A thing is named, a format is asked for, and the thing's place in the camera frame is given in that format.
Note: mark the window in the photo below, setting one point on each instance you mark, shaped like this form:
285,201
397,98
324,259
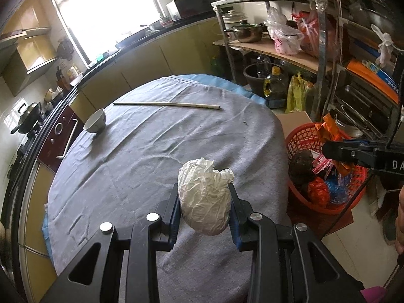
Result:
104,15

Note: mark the steel pot with lid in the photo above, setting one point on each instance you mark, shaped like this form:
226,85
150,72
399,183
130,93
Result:
247,33

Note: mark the maroon oven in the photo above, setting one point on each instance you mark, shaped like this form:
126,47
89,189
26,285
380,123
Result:
58,132

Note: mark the white hanging glove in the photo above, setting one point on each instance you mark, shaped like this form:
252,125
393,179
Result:
383,45

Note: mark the yellow wall cabinet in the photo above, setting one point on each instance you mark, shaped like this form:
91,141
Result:
31,50
19,15

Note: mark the seasoning bottles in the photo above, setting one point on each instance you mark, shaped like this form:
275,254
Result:
72,72

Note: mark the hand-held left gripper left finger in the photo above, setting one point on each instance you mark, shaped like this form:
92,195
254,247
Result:
173,217

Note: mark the hanging dark bag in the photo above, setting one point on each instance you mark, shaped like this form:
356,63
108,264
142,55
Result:
65,50

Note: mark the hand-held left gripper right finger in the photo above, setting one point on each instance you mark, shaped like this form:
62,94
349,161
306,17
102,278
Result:
235,224

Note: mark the black wok with lid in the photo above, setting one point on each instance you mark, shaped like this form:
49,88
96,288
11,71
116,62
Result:
28,113

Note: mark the long wooden stick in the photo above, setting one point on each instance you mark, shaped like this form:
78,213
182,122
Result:
167,104

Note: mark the stacked steel steamer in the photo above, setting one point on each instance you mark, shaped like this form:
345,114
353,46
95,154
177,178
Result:
233,17

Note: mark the white ceramic bowl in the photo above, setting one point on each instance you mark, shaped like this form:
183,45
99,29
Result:
94,121

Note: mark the black bucket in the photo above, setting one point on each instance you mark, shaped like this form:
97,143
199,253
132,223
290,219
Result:
252,79

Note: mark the red plastic bag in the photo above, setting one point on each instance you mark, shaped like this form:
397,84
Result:
318,192

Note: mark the cooking oil bottle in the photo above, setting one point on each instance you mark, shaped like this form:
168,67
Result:
274,85

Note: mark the dark brown stand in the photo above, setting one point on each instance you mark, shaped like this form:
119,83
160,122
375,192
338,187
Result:
331,224

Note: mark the yellow plastic bag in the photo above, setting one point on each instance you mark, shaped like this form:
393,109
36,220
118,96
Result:
296,93

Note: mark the steel trays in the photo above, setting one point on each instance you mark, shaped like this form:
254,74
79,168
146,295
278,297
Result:
363,107

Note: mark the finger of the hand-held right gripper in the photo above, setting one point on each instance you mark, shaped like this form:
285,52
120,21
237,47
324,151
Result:
339,153

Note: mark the gas stove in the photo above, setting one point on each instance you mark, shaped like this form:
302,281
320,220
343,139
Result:
31,134

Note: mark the red plastic basket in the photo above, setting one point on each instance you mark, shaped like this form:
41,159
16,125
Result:
315,210

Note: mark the person's right forearm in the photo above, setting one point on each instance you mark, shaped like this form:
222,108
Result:
377,294

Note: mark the blue flat box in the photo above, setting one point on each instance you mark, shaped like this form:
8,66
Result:
378,72

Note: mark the white tissue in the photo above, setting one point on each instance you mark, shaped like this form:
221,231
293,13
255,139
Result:
202,195

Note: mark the knife block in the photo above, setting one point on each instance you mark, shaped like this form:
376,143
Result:
58,74

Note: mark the stack of yellow bowls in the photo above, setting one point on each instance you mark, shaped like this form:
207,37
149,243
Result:
50,95

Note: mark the pink white plastic bag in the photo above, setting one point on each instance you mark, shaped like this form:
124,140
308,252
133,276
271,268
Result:
284,41

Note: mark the red shopping bag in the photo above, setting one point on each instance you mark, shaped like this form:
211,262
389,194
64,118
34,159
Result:
311,34

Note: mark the black plastic bag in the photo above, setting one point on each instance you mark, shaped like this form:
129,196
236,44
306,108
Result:
301,164

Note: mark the clear plastic bottle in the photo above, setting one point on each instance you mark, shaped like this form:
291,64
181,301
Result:
262,64

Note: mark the metal shelf rack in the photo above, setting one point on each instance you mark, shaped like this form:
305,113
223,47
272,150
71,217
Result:
320,53

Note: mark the cardboard box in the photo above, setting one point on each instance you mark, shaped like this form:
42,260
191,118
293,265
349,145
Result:
293,121

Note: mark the microwave oven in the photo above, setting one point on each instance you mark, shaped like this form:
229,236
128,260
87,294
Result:
192,4

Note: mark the blue plastic bag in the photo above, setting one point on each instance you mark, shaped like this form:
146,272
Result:
337,192

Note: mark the blue table cover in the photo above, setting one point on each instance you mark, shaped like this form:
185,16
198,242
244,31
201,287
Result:
217,82

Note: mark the green bottle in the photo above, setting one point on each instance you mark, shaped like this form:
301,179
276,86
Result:
215,66

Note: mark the orange board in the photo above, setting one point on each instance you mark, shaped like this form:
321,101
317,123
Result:
355,66

